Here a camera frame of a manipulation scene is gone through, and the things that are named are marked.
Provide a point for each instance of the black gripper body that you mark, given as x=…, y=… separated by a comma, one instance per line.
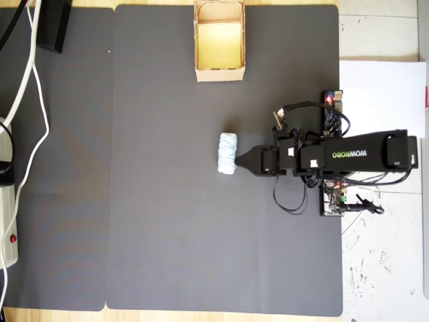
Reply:
x=279, y=157

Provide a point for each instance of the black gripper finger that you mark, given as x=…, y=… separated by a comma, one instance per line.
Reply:
x=250, y=155
x=250, y=167

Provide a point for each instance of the foam block blue yarn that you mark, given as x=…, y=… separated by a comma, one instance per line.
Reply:
x=227, y=154

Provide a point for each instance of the open cardboard box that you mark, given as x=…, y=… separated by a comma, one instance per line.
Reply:
x=219, y=75

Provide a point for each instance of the black driver circuit board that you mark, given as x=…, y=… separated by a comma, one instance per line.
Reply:
x=330, y=201

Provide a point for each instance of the blue controller circuit board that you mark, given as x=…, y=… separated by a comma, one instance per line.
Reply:
x=332, y=114

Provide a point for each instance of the black barrel power connector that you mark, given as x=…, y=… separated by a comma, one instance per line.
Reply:
x=355, y=207

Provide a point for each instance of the large dark grey mat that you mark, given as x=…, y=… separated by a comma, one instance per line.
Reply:
x=187, y=234

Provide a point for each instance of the white paper sheet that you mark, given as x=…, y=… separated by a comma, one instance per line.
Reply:
x=378, y=97

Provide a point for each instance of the small red object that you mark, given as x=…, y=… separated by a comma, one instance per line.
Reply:
x=427, y=97

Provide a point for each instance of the small dark grey mat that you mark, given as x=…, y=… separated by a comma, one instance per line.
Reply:
x=67, y=167

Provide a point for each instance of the black rectangular stand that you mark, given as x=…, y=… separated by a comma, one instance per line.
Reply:
x=53, y=27

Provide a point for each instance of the white power strip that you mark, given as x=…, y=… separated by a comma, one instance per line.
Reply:
x=8, y=218

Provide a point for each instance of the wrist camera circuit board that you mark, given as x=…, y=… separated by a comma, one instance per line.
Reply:
x=280, y=121

